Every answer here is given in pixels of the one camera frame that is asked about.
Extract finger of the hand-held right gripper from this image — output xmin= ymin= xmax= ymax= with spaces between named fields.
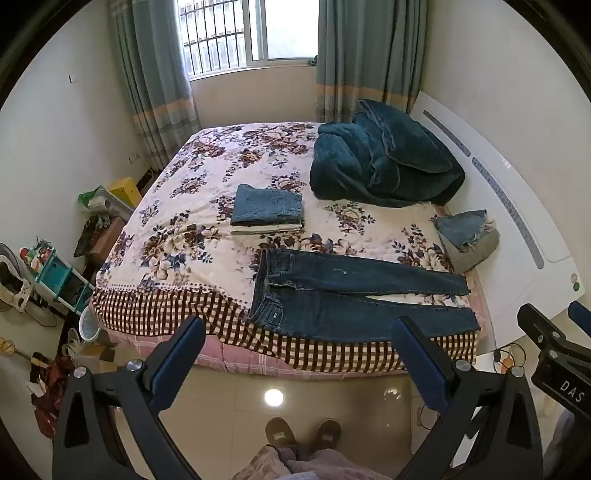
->
xmin=567 ymin=299 xmax=591 ymax=330
xmin=517 ymin=303 xmax=568 ymax=359

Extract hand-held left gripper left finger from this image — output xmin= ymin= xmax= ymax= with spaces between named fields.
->
xmin=52 ymin=316 xmax=206 ymax=480

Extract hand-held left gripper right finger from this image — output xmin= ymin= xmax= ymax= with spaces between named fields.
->
xmin=390 ymin=316 xmax=544 ymax=480

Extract dark blue jeans pants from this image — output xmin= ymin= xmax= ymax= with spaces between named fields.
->
xmin=247 ymin=248 xmax=481 ymax=344

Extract folded white pants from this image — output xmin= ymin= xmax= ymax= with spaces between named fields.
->
xmin=230 ymin=222 xmax=305 ymax=237

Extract pink quilted mattress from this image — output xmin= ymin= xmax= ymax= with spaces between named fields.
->
xmin=108 ymin=329 xmax=478 ymax=384

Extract white headboard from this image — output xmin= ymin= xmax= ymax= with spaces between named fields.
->
xmin=409 ymin=91 xmax=573 ymax=352

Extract grey pillow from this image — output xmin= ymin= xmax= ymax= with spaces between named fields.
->
xmin=455 ymin=228 xmax=501 ymax=274

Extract white waste basket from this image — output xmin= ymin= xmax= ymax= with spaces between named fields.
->
xmin=78 ymin=310 xmax=102 ymax=343

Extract brown slipper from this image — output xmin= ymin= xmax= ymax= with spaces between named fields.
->
xmin=264 ymin=416 xmax=296 ymax=448
xmin=308 ymin=418 xmax=342 ymax=455

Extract frayed denim shorts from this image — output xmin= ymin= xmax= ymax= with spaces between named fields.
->
xmin=434 ymin=210 xmax=497 ymax=252

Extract red cloth bag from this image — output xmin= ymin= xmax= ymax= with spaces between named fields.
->
xmin=28 ymin=353 xmax=71 ymax=439

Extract wooden nightstand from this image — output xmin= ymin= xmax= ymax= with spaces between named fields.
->
xmin=74 ymin=215 xmax=127 ymax=269

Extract teal shelf rack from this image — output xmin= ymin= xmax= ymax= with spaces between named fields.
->
xmin=18 ymin=240 xmax=95 ymax=315

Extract person's pink pajama legs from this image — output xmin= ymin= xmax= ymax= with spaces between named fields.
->
xmin=231 ymin=443 xmax=407 ymax=480

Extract grey plastic container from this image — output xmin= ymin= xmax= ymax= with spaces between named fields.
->
xmin=88 ymin=191 xmax=136 ymax=221

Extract yellow box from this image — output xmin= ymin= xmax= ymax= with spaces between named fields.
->
xmin=108 ymin=178 xmax=143 ymax=208

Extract folded light blue jeans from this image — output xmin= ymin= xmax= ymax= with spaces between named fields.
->
xmin=230 ymin=184 xmax=304 ymax=228

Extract baby bouncer seat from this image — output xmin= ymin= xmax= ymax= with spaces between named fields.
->
xmin=0 ymin=244 xmax=34 ymax=315

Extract green plastic bag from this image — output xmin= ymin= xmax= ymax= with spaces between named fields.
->
xmin=78 ymin=185 xmax=109 ymax=209

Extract teal plush blanket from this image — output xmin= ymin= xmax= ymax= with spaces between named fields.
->
xmin=308 ymin=98 xmax=466 ymax=208

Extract floral bed sheet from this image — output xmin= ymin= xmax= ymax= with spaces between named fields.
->
xmin=90 ymin=121 xmax=478 ymax=374

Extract barred window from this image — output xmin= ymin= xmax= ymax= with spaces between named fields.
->
xmin=175 ymin=0 xmax=320 ymax=77

